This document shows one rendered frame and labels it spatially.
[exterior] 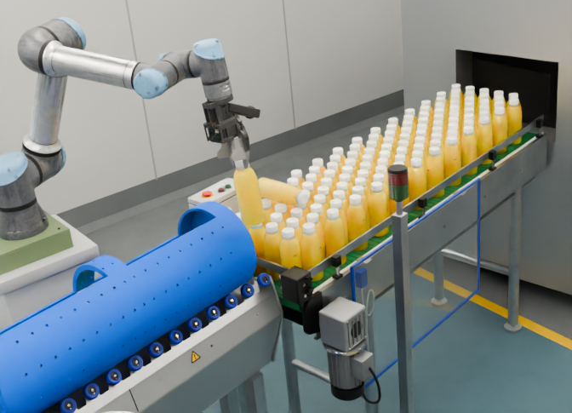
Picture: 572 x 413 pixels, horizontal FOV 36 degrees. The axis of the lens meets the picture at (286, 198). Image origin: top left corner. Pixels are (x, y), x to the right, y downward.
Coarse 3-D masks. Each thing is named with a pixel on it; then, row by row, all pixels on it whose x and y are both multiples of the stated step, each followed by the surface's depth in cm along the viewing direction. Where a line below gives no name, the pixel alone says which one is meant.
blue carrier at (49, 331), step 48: (192, 240) 249; (240, 240) 257; (96, 288) 227; (144, 288) 234; (192, 288) 244; (0, 336) 209; (48, 336) 214; (96, 336) 222; (144, 336) 235; (0, 384) 204; (48, 384) 213
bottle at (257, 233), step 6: (252, 228) 284; (258, 228) 283; (264, 228) 285; (252, 234) 283; (258, 234) 283; (264, 234) 284; (258, 240) 283; (258, 246) 284; (258, 252) 285; (264, 258) 286; (258, 270) 288; (264, 270) 288
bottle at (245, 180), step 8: (240, 168) 242; (248, 168) 243; (240, 176) 242; (248, 176) 242; (256, 176) 245; (240, 184) 242; (248, 184) 242; (256, 184) 244; (240, 192) 243; (248, 192) 243; (256, 192) 244; (240, 200) 245; (248, 200) 244; (256, 200) 245; (240, 208) 246; (248, 208) 245; (256, 208) 245; (248, 216) 246; (256, 216) 246; (264, 216) 248; (248, 224) 247; (256, 224) 247
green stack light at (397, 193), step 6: (390, 186) 270; (396, 186) 269; (402, 186) 269; (408, 186) 271; (390, 192) 271; (396, 192) 270; (402, 192) 270; (408, 192) 272; (390, 198) 272; (396, 198) 271; (402, 198) 271
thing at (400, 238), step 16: (400, 224) 275; (400, 240) 278; (400, 256) 280; (400, 272) 283; (400, 288) 286; (400, 304) 289; (400, 320) 292; (400, 336) 295; (400, 352) 298; (400, 368) 301; (400, 384) 304; (400, 400) 307
